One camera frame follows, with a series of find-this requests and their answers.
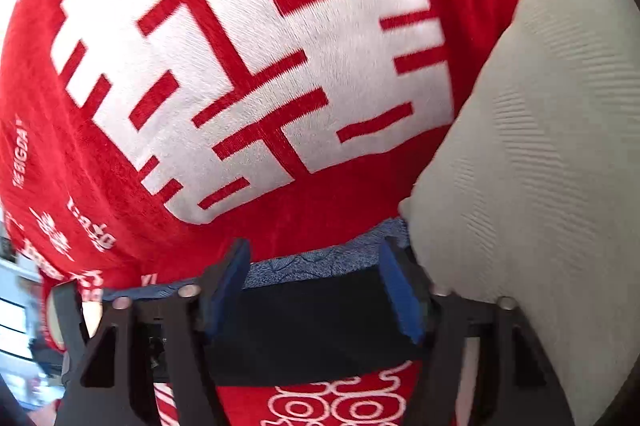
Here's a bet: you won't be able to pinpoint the black pants with patterned waistband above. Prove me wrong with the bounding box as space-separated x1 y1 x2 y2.
103 219 421 387

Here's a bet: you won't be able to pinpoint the grey white pillow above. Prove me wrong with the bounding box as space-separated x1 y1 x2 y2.
407 0 639 425

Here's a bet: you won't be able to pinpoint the red blanket with white characters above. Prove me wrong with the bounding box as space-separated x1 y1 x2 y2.
1 0 518 425

